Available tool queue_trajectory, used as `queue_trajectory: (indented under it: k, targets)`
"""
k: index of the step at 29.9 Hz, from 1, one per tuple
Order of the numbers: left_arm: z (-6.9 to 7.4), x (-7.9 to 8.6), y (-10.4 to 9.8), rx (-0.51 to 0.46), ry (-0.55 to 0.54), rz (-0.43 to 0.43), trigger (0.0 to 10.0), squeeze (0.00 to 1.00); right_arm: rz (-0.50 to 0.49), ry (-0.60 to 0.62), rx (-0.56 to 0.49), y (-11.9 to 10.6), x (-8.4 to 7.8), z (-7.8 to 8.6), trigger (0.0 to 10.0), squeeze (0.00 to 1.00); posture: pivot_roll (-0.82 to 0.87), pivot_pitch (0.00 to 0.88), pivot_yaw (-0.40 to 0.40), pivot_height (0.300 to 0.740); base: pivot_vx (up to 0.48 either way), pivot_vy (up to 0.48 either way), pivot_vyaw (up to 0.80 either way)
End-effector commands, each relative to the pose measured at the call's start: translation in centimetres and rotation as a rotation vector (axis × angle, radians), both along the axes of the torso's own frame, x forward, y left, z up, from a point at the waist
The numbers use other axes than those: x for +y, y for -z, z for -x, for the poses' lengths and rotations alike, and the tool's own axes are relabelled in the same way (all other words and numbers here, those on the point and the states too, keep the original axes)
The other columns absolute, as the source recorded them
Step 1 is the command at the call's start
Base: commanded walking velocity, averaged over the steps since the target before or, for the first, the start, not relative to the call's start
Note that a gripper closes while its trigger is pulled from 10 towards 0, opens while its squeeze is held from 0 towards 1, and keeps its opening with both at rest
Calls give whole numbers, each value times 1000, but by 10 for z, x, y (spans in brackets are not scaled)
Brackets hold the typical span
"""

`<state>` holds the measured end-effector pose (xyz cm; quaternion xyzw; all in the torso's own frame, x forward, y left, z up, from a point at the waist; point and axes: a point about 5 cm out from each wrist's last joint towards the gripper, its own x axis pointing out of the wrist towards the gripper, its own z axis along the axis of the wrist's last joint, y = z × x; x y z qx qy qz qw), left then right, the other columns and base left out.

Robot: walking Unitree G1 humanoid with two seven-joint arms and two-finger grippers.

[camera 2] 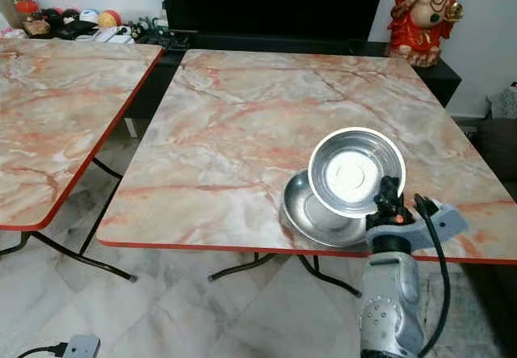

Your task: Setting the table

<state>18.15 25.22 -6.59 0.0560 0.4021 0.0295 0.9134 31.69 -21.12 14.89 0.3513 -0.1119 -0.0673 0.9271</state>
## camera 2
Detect flat-bottomed steel plate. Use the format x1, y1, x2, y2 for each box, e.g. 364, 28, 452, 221
307, 127, 406, 218

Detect deep steel plate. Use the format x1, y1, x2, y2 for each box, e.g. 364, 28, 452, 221
280, 169, 372, 249

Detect white bag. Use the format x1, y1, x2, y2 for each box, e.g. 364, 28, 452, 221
489, 82, 517, 120

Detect large marble-pattern folding table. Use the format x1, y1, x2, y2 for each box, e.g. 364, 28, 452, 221
95, 48, 517, 298

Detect marble-pattern table with red edge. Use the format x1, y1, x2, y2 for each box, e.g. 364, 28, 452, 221
0, 38, 165, 283

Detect red laughing Buddha statue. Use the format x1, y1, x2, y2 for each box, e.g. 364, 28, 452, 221
386, 0, 467, 69

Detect small woven basket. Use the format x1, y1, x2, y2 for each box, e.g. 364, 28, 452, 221
23, 19, 51, 37

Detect black television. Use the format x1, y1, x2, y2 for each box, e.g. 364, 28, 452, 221
159, 0, 390, 42

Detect white power strip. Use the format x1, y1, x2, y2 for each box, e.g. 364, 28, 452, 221
85, 27, 137, 45

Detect orange ball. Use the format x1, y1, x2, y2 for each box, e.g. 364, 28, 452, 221
98, 9, 121, 28

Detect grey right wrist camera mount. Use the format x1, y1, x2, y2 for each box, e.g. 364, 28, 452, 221
366, 200, 470, 251

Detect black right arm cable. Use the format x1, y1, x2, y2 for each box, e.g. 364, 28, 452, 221
414, 193, 453, 358

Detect black floor cable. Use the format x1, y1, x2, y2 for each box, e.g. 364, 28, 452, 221
16, 343, 67, 358

